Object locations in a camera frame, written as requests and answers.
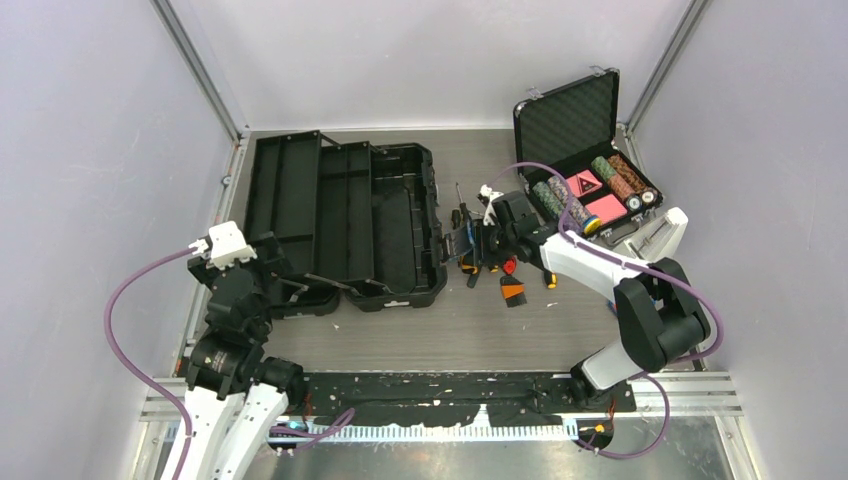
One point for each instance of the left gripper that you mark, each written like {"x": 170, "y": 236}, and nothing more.
{"x": 274, "y": 266}

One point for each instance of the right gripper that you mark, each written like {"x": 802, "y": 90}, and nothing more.
{"x": 484, "y": 234}

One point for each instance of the black plastic toolbox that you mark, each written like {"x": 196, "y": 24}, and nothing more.
{"x": 357, "y": 221}

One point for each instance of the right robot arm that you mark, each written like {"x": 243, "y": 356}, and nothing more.
{"x": 659, "y": 318}

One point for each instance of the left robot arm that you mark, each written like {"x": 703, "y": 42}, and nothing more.
{"x": 234, "y": 391}

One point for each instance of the screwdriver far left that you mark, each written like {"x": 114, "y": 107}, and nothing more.
{"x": 456, "y": 219}

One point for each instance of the screwdriver top middle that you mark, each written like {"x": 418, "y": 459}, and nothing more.
{"x": 461, "y": 203}

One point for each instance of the orange black brush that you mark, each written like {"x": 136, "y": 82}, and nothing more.
{"x": 512, "y": 291}

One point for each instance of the screwdriver far right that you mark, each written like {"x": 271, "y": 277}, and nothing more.
{"x": 550, "y": 279}

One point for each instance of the black poker chip case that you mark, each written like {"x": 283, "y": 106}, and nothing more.
{"x": 569, "y": 162}

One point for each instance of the white stand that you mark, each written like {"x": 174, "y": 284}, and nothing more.
{"x": 659, "y": 238}

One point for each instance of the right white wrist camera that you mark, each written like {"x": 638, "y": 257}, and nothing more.
{"x": 487, "y": 195}

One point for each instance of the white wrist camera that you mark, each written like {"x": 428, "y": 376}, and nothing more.
{"x": 487, "y": 195}
{"x": 223, "y": 246}

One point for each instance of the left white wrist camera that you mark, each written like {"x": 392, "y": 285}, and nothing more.
{"x": 223, "y": 246}

